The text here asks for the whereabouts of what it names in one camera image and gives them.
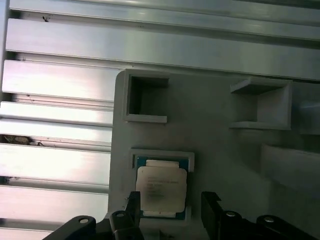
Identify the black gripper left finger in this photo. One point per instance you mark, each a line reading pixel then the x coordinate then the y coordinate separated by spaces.
pixel 133 210

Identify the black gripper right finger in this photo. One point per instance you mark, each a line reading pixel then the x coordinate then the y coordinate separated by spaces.
pixel 212 220

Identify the silver green CPU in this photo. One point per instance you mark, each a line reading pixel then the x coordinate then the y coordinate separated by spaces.
pixel 162 185

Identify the grey parts rack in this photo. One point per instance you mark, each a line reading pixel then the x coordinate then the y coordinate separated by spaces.
pixel 212 150

